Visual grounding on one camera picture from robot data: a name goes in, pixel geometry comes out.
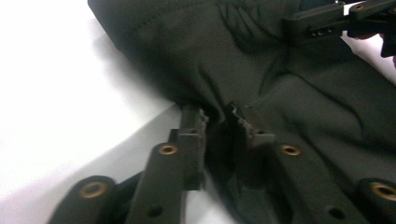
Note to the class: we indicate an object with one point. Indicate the black shorts with blue stripes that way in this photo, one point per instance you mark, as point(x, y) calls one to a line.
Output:
point(280, 77)

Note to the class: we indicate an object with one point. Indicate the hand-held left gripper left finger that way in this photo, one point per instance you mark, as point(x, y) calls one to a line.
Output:
point(190, 140)

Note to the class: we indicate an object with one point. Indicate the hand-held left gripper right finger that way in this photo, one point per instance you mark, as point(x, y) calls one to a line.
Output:
point(274, 161)

